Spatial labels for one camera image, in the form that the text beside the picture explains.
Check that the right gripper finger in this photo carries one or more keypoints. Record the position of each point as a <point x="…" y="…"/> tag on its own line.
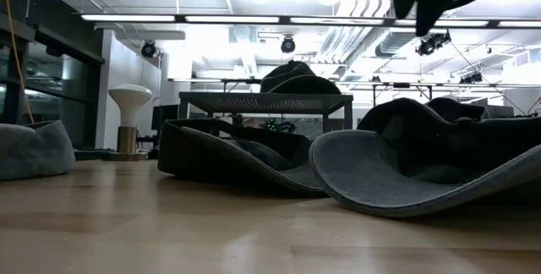
<point x="403" y="1"/>
<point x="426" y="16"/>

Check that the blue-grey baseball cap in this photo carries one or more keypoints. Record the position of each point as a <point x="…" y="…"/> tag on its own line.
<point x="380" y="172"/>

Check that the black baseball cap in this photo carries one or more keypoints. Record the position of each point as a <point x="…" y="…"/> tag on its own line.
<point x="220" y="160"/>

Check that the light grey baseball cap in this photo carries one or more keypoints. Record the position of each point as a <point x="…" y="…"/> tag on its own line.
<point x="34" y="151"/>

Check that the black spotlight cluster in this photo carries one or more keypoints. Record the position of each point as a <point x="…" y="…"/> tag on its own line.
<point x="471" y="78"/>
<point x="433" y="43"/>

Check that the black ceiling spotlight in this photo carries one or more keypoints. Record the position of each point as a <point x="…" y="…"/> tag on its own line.
<point x="148" y="49"/>
<point x="288" y="45"/>

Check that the black metal gantry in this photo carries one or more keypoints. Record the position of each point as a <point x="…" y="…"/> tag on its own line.
<point x="401" y="85"/>

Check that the long linear ceiling light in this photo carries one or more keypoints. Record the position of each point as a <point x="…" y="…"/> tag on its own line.
<point x="232" y="19"/>

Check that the white mushroom-shaped stand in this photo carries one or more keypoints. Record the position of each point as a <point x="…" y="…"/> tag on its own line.
<point x="129" y="100"/>

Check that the black computer monitor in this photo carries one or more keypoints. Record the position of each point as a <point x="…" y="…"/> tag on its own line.
<point x="165" y="113"/>

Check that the grey perforated metal rack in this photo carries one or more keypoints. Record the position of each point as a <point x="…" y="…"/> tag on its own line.
<point x="266" y="102"/>

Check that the black aluminium table frame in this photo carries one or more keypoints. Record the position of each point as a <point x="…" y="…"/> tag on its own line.
<point x="89" y="154"/>

